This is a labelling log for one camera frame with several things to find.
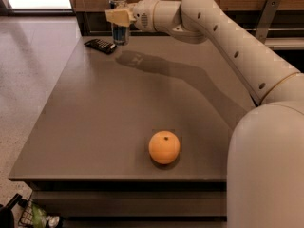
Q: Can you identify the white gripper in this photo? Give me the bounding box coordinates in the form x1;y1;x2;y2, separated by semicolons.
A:
105;0;158;32

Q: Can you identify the Red Bull can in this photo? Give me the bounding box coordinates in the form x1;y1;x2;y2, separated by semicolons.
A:
109;0;129;46

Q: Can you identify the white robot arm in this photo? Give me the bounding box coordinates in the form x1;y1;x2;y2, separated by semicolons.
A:
105;0;304;228

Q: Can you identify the orange fruit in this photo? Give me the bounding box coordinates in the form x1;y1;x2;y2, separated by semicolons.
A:
148;131;181;164

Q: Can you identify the grey cabinet drawer front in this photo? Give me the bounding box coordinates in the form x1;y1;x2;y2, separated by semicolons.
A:
31;191;227;217

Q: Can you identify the black object on floor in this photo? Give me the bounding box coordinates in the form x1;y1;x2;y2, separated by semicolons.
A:
0;194;22;228

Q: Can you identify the horizontal metal rail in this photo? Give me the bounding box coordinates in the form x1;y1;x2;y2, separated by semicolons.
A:
88;29;304;38

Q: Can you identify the right metal bracket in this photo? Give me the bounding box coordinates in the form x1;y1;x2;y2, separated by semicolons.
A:
255;0;281;43

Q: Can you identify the wire basket with items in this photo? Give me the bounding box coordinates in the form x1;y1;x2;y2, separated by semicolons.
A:
18;199;63;228

